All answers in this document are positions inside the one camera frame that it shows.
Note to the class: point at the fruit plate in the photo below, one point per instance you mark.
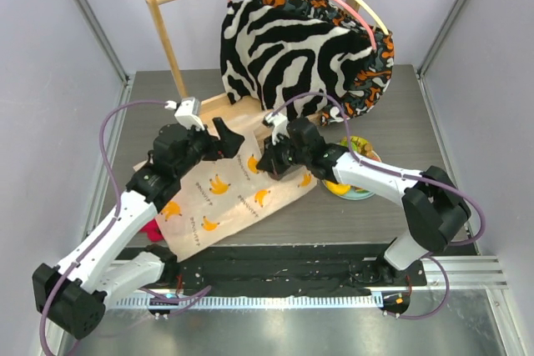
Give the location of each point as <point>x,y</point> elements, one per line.
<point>357,194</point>

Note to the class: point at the zebra print garment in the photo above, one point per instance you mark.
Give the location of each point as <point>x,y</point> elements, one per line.
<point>286,60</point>

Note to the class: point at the slotted cable duct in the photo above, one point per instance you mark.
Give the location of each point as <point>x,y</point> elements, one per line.
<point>144,300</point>

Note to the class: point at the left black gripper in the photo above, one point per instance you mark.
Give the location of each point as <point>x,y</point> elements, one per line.
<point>226,147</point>

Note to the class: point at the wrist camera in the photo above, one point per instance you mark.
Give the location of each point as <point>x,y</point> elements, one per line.
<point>278,122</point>
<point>186,113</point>

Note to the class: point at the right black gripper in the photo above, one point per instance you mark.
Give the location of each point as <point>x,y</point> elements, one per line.
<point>278,157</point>

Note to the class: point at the banana print plastic bag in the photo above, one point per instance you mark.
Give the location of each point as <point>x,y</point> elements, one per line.
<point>218,199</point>

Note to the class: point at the brown longan bunch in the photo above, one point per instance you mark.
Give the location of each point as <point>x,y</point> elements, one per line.
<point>367,151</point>

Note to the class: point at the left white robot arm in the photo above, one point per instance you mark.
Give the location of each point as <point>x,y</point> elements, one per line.
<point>76,292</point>

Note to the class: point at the yellow lemon left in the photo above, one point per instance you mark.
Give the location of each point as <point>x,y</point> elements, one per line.
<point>338,189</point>

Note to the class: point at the orange camouflage garment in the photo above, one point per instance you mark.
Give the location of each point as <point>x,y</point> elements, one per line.
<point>373,76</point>

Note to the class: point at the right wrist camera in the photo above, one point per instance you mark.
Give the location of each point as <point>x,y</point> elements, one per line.
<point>278,122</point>

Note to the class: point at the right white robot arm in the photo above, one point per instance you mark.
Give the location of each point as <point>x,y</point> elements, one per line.
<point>434,209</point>

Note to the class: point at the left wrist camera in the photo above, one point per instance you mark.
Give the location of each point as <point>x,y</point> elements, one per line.
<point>186,113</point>

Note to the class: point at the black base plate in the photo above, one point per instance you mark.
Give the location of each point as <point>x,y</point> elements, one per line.
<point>290,270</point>

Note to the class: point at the red cloth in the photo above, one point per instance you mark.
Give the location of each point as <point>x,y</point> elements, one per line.
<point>152,231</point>

